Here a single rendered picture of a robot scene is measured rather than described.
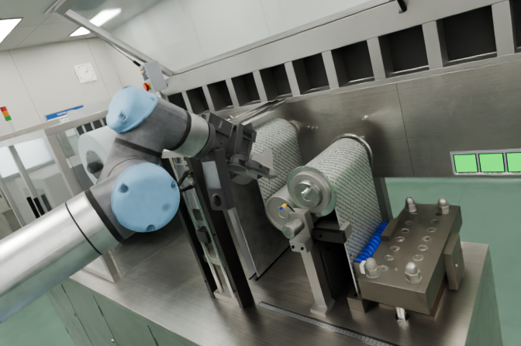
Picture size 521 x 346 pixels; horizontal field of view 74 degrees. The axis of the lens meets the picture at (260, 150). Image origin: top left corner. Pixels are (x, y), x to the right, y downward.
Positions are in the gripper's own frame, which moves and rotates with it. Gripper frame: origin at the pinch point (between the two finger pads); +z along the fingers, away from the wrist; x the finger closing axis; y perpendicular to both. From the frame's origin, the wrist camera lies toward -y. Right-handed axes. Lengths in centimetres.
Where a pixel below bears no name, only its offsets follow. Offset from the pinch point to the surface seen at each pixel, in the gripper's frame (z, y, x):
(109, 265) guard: 20, -33, 98
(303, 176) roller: 15.9, 4.4, 1.4
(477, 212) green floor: 261, 38, 6
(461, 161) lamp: 48, 17, -28
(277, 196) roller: 20.5, -0.3, 12.6
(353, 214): 32.5, -2.1, -4.8
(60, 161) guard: -11, 4, 97
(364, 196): 38.6, 4.2, -4.9
